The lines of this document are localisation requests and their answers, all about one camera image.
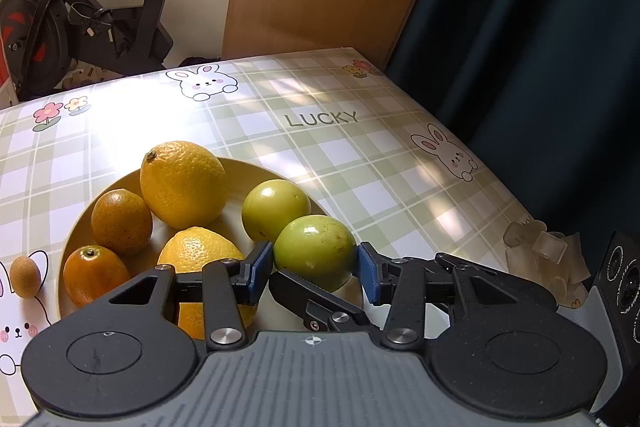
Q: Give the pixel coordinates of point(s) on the brownish kumquat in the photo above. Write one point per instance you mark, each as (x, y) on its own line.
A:
(121, 222)

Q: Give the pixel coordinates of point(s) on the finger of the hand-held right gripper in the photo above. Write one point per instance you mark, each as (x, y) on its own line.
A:
(300, 292)
(442, 259)

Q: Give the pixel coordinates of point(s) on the cream round plate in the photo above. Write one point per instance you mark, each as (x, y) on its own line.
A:
(250, 172)

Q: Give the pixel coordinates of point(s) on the orange kumquat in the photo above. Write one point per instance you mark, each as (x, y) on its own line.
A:
(95, 274)

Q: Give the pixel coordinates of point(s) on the crumpled clear plastic packaging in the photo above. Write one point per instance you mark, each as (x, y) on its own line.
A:
(545, 249)

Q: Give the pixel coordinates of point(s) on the black exercise bike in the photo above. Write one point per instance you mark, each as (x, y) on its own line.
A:
(40, 22)

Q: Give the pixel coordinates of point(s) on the small brown longan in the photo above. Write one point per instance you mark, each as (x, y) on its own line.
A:
(26, 276)

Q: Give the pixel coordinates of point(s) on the green checked tablecloth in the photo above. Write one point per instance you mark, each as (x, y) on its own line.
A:
(350, 157)

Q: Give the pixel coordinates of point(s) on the dark teal curtain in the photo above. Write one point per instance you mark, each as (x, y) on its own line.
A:
(525, 32)

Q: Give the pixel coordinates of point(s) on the yellow lemon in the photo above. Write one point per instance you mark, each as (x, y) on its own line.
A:
(182, 184)
(200, 252)

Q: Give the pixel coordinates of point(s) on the green round fruit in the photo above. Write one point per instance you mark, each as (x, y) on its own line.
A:
(315, 252)
(275, 211)

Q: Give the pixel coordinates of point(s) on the dark floor object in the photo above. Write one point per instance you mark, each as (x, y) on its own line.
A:
(200, 63)

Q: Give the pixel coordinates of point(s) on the beige slipper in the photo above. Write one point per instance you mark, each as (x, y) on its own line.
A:
(80, 77)

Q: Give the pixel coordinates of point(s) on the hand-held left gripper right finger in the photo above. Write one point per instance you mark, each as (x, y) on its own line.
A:
(369, 277)

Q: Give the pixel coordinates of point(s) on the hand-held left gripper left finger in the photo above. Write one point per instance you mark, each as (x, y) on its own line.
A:
(260, 272)

